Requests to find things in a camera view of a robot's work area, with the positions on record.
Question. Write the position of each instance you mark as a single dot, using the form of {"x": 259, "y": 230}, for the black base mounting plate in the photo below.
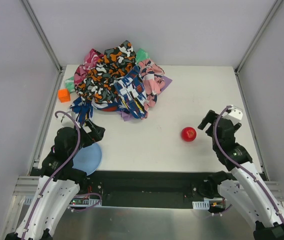
{"x": 142, "y": 189}

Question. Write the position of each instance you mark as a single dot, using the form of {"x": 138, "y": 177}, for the aluminium frame post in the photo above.
{"x": 41, "y": 34}
{"x": 265, "y": 23}

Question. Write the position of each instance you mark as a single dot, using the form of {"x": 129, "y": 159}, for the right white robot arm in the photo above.
{"x": 241, "y": 185}

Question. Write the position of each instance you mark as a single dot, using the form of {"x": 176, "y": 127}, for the right aluminium frame post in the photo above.
{"x": 265, "y": 23}

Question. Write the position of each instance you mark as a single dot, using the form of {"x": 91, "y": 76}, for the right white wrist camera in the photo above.
{"x": 234, "y": 114}

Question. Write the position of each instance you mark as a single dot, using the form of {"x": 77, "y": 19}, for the orange cube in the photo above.
{"x": 64, "y": 95}

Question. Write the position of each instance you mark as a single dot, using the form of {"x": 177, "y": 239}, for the orange black camouflage cloth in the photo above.
{"x": 99, "y": 83}

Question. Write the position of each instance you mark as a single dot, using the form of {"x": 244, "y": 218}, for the purple cloth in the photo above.
{"x": 165, "y": 83}

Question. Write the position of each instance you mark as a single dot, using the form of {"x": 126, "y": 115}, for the pink camouflage cloth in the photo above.
{"x": 89, "y": 62}

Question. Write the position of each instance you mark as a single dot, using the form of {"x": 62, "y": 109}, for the light pink patterned cloth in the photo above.
{"x": 152, "y": 78}

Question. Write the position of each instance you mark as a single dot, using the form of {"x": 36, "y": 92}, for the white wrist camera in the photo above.
{"x": 234, "y": 114}
{"x": 66, "y": 122}

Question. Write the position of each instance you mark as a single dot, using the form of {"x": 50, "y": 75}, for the blue plastic plate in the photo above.
{"x": 88, "y": 159}

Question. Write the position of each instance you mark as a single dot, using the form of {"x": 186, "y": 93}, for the blue white patterned cloth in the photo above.
{"x": 130, "y": 100}

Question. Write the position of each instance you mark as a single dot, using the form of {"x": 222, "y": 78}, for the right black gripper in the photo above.
{"x": 212, "y": 120}

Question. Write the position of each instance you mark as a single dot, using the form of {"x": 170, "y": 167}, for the left aluminium frame post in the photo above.
{"x": 41, "y": 34}

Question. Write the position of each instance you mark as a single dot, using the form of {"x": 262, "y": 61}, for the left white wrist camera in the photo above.
{"x": 66, "y": 122}

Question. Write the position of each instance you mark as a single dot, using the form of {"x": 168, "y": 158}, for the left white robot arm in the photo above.
{"x": 59, "y": 182}

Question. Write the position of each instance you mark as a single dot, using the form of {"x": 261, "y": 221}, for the red apple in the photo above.
{"x": 188, "y": 134}

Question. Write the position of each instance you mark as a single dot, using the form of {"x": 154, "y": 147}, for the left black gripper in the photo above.
{"x": 92, "y": 131}

